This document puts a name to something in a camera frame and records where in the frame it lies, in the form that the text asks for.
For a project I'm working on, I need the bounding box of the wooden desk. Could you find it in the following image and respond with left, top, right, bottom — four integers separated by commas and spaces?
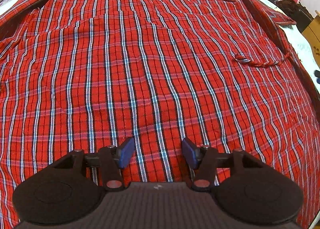
301, 15, 320, 53

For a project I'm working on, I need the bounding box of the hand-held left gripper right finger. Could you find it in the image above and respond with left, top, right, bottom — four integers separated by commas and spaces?
182, 137, 265, 191

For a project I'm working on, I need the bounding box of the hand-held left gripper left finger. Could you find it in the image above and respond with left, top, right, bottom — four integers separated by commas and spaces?
51, 136, 135, 192

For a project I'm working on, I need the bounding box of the red plaid shirt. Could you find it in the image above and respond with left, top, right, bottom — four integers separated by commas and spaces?
0, 0, 320, 229

